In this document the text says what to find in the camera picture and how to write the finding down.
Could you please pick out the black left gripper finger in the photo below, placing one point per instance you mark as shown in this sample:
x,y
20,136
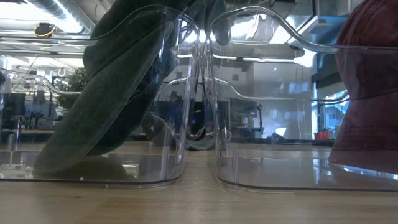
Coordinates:
x,y
222,34

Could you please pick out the dark green hat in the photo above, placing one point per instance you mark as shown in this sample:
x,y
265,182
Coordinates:
x,y
102,102

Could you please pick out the dark red hat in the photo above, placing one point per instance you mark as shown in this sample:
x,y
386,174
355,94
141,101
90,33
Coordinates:
x,y
370,93

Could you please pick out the red container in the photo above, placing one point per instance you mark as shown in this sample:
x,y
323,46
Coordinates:
x,y
322,135

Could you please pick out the clear plastic bin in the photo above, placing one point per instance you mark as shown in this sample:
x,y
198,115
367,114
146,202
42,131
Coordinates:
x,y
280,171
161,168

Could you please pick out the potted green plant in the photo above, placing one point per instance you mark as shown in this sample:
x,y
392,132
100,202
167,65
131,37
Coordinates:
x,y
76,84

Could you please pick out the yellow black round device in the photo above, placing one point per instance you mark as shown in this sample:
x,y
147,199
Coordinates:
x,y
44,30

